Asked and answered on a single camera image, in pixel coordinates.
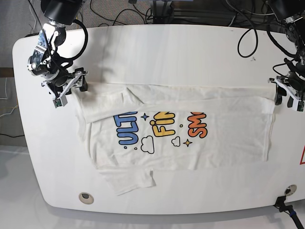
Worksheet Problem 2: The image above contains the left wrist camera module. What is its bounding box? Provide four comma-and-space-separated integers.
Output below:
293, 100, 305, 112

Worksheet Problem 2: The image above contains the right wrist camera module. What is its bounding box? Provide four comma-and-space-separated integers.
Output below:
53, 96, 68, 108

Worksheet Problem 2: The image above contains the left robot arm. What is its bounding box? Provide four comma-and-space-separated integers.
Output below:
262, 0, 305, 112

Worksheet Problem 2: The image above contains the white floor cable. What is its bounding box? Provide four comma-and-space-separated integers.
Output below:
0, 76, 9, 100

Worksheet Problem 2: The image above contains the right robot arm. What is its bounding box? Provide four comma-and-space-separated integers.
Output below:
27, 0, 89, 101

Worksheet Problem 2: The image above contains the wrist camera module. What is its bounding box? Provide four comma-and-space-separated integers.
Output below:
293, 100, 305, 112
53, 96, 68, 108

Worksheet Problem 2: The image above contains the left table cable grommet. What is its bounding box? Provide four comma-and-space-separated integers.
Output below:
79, 192, 94, 205

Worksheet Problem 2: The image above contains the table cable grommet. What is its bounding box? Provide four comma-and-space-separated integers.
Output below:
285, 184, 297, 196
79, 192, 94, 205

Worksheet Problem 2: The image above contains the red triangle sticker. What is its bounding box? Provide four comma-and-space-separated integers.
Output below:
300, 147, 305, 165

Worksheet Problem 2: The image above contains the black clamp with cable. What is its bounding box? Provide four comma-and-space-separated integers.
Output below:
274, 196, 304, 229

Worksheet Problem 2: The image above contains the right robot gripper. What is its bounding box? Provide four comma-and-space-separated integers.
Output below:
41, 68, 88, 99

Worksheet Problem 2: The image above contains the right table cable grommet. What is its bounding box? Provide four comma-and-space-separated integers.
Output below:
285, 184, 297, 196

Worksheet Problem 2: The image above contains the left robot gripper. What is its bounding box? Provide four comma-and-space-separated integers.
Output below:
268, 72, 305, 108

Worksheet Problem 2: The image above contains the white printed T-shirt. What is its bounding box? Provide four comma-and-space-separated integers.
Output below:
73, 83, 275, 195

